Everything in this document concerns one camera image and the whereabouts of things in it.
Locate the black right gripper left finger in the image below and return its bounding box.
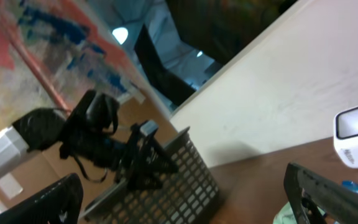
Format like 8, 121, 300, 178
0, 173, 83, 224

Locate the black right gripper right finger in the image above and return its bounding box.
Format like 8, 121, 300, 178
283, 163, 358, 224

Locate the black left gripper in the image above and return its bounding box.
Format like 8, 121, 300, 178
59, 90, 125, 183

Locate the grey plastic basket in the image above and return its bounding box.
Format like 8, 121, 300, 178
80, 120, 219, 223

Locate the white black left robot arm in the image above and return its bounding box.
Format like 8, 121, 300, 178
0, 90, 125, 178

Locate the mint green wipes pack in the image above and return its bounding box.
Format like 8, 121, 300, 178
272, 201, 329, 224

